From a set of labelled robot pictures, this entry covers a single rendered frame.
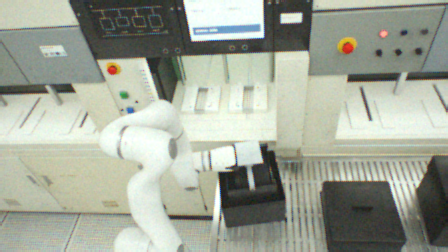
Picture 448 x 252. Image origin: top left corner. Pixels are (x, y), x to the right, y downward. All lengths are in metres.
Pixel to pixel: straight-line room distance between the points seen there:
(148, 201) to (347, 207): 0.87
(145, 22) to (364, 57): 0.85
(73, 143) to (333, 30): 1.47
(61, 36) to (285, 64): 0.90
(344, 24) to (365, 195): 0.73
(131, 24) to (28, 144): 1.10
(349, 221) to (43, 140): 1.66
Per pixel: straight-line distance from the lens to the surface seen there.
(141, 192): 1.02
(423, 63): 1.54
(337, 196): 1.59
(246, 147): 1.40
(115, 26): 1.43
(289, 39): 1.35
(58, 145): 2.13
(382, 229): 1.55
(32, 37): 1.61
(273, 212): 1.54
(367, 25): 1.37
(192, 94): 2.00
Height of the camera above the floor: 2.19
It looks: 46 degrees down
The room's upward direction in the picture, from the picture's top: 9 degrees counter-clockwise
